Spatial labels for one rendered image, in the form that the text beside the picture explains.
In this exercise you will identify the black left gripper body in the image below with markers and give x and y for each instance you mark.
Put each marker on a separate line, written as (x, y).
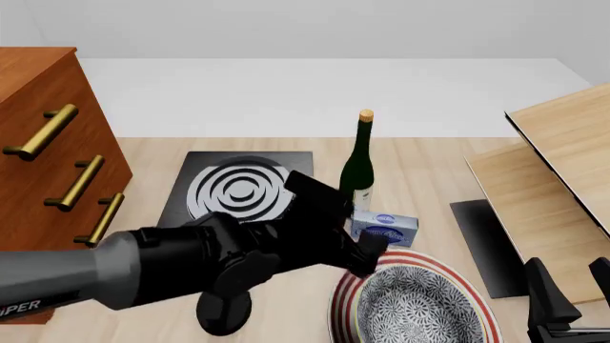
(314, 221)

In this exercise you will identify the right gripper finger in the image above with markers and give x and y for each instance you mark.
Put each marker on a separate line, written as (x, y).
(601, 271)
(548, 296)

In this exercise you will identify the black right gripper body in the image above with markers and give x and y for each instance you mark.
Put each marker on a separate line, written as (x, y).
(572, 336)

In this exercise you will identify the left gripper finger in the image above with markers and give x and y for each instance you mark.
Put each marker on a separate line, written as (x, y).
(371, 255)

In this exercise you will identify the black patterned bowl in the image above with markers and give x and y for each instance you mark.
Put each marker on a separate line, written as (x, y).
(419, 307)

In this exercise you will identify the grey and black left arm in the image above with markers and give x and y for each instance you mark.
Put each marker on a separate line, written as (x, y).
(119, 266)

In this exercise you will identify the white plate with red rings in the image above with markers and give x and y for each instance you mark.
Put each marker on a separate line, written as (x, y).
(347, 298)

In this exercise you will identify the flat black stove plate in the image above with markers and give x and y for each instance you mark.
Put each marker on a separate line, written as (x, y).
(205, 162)

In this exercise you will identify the blue cream cheese box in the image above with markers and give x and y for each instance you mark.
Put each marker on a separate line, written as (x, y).
(386, 228)

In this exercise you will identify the dark green wine bottle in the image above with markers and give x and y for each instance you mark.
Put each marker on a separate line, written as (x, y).
(358, 168)

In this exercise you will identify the pale wooden rack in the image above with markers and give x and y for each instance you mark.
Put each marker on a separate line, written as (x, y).
(538, 193)

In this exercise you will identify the brown wooden cabinet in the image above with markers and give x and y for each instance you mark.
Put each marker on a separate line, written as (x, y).
(43, 89)

